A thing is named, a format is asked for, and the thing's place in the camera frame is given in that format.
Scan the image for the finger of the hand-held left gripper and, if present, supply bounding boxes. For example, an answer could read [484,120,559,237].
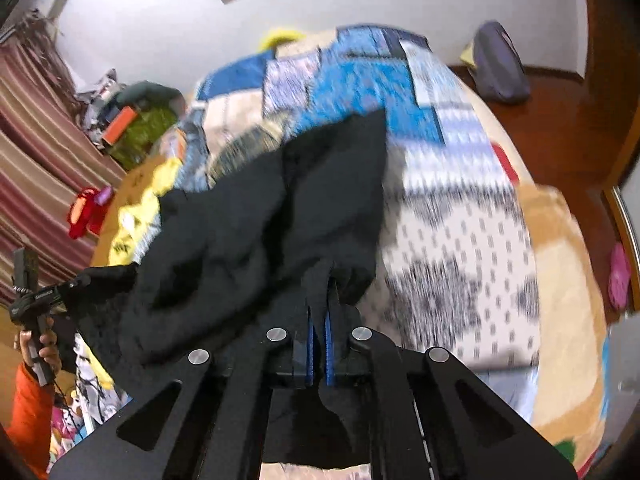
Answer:
[49,272,93,307]

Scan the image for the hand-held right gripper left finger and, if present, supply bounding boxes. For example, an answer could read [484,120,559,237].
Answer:
[49,309,318,480]

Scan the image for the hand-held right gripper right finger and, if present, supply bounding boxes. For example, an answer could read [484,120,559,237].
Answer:
[324,309,579,480]

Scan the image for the black zip hoodie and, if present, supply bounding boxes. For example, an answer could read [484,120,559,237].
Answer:
[74,108,389,467]

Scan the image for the person's left forearm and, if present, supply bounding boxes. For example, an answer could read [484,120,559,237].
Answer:
[0,361,57,477]

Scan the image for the pile of clothes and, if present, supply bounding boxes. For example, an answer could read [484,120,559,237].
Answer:
[74,71,147,147]

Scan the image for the person's left hand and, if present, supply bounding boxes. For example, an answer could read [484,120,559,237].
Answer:
[13,330,62,376]

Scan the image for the red plush toy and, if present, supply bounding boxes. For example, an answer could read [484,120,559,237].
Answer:
[66,185,114,240]

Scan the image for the yellow cloth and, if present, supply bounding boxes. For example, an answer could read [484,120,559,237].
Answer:
[106,156,182,267]

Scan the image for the colourful cartoon print cloth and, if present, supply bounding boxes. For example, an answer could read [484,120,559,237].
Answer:
[49,332,133,463]

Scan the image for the wooden lap table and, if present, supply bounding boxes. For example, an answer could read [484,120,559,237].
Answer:
[89,156,167,267]

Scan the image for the striped red curtain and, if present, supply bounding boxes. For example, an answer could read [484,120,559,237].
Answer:
[0,9,128,308]

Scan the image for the green patterned cloth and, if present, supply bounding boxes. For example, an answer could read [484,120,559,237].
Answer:
[111,106,179,172]

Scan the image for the blue patchwork blanket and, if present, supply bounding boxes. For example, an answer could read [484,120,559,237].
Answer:
[176,23,545,378]

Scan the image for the orange box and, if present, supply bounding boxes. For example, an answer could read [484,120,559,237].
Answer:
[101,106,137,144]

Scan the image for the beige bed sheet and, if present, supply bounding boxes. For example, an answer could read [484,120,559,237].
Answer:
[259,184,609,480]

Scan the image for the pink slipper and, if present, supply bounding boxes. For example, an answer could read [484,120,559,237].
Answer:
[607,244,633,309]

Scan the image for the yellow foam tube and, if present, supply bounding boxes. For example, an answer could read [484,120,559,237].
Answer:
[259,26,307,52]

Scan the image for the grey backpack on floor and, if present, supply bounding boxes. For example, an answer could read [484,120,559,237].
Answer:
[471,19,532,107]

